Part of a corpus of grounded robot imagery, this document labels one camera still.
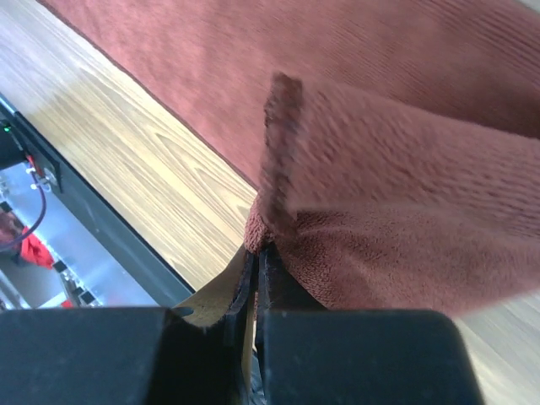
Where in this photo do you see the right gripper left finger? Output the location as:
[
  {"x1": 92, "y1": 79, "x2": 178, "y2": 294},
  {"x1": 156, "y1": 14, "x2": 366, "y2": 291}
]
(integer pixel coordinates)
[{"x1": 170, "y1": 248, "x2": 247, "y2": 350}]

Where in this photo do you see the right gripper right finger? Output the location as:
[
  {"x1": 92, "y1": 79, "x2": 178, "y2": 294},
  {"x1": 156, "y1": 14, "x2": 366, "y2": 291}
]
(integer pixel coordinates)
[{"x1": 257, "y1": 244, "x2": 326, "y2": 315}]

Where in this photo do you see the brown towel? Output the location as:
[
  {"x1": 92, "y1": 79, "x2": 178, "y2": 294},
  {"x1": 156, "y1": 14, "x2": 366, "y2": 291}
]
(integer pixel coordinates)
[{"x1": 47, "y1": 0, "x2": 539, "y2": 314}]

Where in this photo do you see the aluminium frame rail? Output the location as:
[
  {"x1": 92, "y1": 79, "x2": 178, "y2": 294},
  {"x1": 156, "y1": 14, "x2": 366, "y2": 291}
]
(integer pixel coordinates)
[{"x1": 1, "y1": 164, "x2": 167, "y2": 309}]

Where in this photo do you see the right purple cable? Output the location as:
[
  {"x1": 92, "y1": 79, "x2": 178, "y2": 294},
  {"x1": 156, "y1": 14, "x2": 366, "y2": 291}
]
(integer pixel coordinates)
[{"x1": 0, "y1": 185, "x2": 48, "y2": 252}]

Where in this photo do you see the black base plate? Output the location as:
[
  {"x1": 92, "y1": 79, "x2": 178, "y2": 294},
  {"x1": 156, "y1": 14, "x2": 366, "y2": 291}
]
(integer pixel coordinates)
[{"x1": 1, "y1": 98, "x2": 194, "y2": 307}]

